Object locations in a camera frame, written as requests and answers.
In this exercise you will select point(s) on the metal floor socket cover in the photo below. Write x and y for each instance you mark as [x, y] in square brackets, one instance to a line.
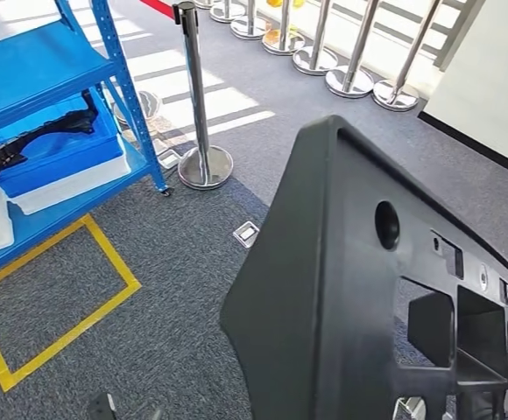
[246, 234]
[169, 158]

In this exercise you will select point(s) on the long curved black car part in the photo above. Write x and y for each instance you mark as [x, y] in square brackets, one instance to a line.
[39, 136]

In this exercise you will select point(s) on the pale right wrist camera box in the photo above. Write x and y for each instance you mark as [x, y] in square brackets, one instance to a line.
[410, 408]

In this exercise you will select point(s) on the blue plastic bin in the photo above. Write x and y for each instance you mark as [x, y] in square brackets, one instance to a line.
[61, 162]

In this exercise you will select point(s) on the dark robot body part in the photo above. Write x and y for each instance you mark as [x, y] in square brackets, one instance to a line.
[103, 407]

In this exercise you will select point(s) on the red barrier belt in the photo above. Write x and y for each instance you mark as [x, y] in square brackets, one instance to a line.
[157, 7]

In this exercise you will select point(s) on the orange floor object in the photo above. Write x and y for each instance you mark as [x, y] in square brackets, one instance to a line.
[274, 2]

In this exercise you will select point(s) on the large black plastic car panel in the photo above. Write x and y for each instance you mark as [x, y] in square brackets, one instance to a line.
[302, 290]

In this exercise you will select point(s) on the blue metal shelf rack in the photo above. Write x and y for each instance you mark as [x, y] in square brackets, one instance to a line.
[30, 69]

